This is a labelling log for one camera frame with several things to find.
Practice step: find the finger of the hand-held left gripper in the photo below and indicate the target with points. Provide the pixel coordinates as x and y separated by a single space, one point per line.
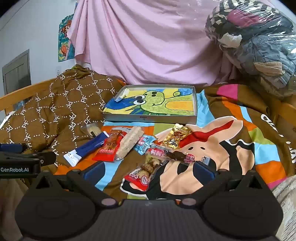
27 158

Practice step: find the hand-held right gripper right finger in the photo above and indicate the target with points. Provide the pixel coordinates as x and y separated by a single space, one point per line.
204 172

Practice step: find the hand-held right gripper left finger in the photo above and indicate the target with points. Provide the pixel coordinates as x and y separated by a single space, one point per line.
93 172

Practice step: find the blue and white stick packet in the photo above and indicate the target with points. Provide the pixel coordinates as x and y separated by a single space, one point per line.
90 146

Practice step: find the red snack packet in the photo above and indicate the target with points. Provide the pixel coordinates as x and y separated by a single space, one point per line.
108 148

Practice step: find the clear pastry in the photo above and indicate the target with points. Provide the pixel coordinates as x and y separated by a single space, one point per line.
91 129

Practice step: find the beige cereal bar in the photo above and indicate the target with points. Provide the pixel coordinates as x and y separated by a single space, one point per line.
128 143

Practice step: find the gold snack packet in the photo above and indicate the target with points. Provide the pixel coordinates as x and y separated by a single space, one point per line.
175 138

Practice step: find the quail egg packet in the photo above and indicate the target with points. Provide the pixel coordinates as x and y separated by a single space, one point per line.
143 173

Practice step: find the light blue snack packet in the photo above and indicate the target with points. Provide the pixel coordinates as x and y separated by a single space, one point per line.
143 143

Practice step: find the shallow grey box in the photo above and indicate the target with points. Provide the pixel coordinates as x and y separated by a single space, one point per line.
148 118

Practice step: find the colourful printed blanket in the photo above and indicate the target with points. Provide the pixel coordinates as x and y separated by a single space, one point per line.
231 148

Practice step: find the brown patterned quilt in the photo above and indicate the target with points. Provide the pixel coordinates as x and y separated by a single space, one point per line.
57 104

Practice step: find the beige fleece cloth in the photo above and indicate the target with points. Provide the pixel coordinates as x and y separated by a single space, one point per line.
285 197

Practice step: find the grey cabinet door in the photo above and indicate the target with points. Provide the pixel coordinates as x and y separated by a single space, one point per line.
16 74

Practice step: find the clear plastic bag of clothes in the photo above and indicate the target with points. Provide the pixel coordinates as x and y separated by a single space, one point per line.
254 46

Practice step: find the pink hanging cloth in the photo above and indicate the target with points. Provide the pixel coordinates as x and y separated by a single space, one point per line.
150 41

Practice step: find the white wall socket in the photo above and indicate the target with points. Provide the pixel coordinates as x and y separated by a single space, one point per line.
58 71

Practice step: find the wall poster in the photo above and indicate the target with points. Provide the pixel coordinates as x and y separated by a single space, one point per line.
66 39

